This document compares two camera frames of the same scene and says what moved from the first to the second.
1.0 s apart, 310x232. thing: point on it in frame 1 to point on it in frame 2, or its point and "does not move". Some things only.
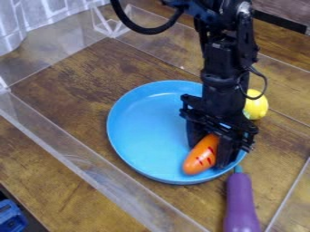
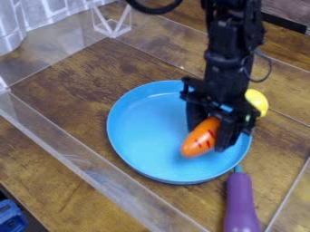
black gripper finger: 197,130 to 197,111
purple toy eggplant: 241,217 does not move
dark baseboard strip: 278,21 does not move
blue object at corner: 12,219 does not move
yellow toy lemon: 255,107 does not move
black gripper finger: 231,146 to 231,126
